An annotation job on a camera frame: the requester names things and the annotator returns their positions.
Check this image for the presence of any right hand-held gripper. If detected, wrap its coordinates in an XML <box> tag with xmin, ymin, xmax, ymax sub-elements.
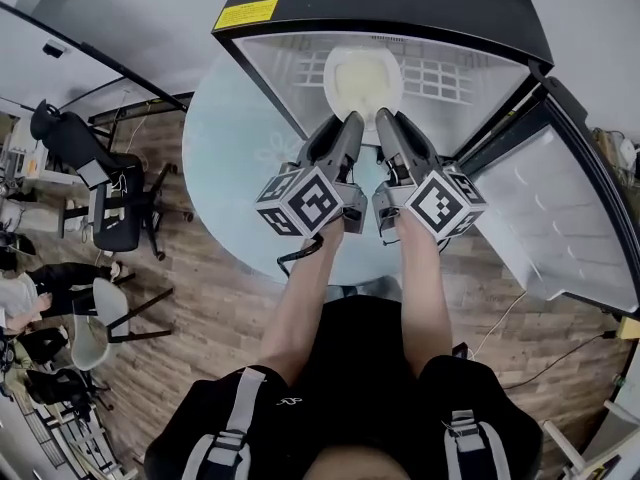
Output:
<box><xmin>370</xmin><ymin>106</ymin><xmax>488</xmax><ymax>242</ymax></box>

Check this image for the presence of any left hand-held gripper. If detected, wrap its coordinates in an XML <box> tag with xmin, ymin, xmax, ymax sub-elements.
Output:
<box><xmin>254</xmin><ymin>110</ymin><xmax>369</xmax><ymax>240</ymax></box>

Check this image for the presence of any person's left forearm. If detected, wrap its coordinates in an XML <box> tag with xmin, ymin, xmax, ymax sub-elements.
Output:
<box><xmin>259</xmin><ymin>219</ymin><xmax>347</xmax><ymax>388</ymax></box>

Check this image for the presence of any person's right forearm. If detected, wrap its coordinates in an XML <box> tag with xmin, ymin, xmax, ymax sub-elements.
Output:
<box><xmin>396</xmin><ymin>209</ymin><xmax>455</xmax><ymax>380</ymax></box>

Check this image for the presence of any person's grey trouser leg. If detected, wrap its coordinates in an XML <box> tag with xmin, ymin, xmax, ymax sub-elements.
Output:
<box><xmin>324</xmin><ymin>275</ymin><xmax>404</xmax><ymax>302</ymax></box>

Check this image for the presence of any black office chair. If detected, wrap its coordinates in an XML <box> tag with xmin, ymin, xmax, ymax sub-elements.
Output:
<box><xmin>28</xmin><ymin>98</ymin><xmax>195</xmax><ymax>263</ymax></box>

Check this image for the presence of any person's black shirt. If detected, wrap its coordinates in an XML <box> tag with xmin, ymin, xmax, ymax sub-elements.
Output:
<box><xmin>144</xmin><ymin>296</ymin><xmax>545</xmax><ymax>480</ymax></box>

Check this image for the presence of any white chair with black legs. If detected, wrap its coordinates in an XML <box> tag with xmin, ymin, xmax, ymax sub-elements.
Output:
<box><xmin>69</xmin><ymin>272</ymin><xmax>177</xmax><ymax>372</ymax></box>

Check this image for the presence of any black-framed whiteboard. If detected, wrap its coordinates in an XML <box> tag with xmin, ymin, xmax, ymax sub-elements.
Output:
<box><xmin>0</xmin><ymin>0</ymin><xmax>194</xmax><ymax>119</ymax></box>

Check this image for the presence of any person's face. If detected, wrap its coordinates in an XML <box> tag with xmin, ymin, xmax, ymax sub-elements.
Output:
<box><xmin>303</xmin><ymin>442</ymin><xmax>417</xmax><ymax>480</ymax></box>

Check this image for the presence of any white wire shelf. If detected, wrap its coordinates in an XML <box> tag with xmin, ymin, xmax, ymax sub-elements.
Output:
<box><xmin>294</xmin><ymin>50</ymin><xmax>477</xmax><ymax>105</ymax></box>

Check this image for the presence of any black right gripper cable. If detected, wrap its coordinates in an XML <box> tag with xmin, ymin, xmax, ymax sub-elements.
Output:
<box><xmin>378</xmin><ymin>207</ymin><xmax>402</xmax><ymax>248</ymax></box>

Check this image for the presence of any white floor cable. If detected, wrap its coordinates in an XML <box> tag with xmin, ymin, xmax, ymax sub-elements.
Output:
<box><xmin>466</xmin><ymin>290</ymin><xmax>530</xmax><ymax>363</ymax></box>

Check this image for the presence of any black floor cable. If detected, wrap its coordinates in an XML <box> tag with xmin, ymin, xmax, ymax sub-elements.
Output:
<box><xmin>501</xmin><ymin>330</ymin><xmax>620</xmax><ymax>390</ymax></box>

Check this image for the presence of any grey harness strap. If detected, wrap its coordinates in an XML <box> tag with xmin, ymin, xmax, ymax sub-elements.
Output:
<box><xmin>442</xmin><ymin>408</ymin><xmax>515</xmax><ymax>480</ymax></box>
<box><xmin>182</xmin><ymin>366</ymin><xmax>269</xmax><ymax>480</ymax></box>

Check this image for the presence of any white frame furniture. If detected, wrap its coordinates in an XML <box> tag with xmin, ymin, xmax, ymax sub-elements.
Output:
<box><xmin>541</xmin><ymin>396</ymin><xmax>640</xmax><ymax>480</ymax></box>

